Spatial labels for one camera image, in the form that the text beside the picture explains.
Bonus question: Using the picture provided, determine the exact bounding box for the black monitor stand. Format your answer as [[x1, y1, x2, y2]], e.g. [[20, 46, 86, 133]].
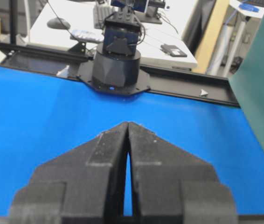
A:
[[135, 0, 166, 24]]

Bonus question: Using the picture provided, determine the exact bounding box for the grey keyboard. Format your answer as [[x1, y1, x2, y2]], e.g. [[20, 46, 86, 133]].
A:
[[93, 4, 105, 29]]

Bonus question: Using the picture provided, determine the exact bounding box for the black device on desk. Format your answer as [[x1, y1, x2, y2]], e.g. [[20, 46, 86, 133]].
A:
[[160, 44, 187, 57]]

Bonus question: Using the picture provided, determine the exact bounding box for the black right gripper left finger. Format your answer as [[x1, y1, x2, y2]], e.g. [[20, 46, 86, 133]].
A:
[[10, 122, 128, 224]]

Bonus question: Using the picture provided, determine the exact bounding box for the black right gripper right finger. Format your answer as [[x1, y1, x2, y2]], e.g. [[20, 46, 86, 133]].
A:
[[128, 122, 238, 224]]

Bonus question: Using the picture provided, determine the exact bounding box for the black computer mouse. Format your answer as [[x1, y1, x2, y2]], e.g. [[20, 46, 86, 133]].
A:
[[47, 17, 71, 29]]

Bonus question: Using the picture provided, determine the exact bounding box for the white desk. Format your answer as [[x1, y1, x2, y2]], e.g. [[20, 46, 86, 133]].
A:
[[29, 0, 197, 69]]

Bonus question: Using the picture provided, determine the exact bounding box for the blue table mat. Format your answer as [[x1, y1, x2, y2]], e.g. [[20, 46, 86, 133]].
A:
[[0, 67, 264, 216]]

